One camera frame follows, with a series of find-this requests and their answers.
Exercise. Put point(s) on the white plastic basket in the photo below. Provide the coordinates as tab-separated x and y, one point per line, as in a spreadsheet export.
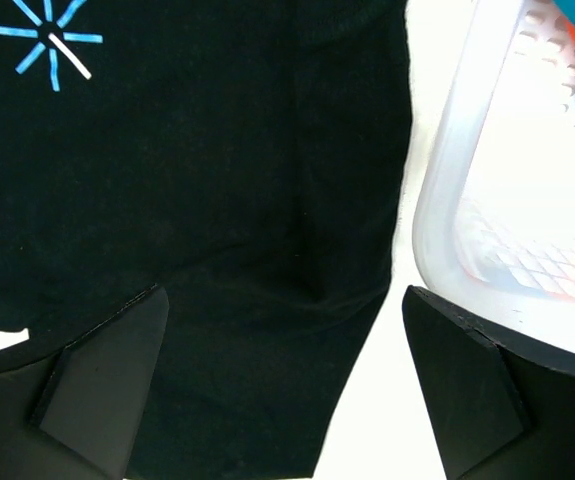
494	227

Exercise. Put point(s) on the black t-shirt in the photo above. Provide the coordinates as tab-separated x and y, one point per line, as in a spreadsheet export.
245	156

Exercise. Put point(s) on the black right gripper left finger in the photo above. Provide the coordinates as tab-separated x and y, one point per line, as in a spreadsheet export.
71	401

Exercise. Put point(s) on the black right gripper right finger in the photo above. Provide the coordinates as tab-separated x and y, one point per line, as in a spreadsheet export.
501	404

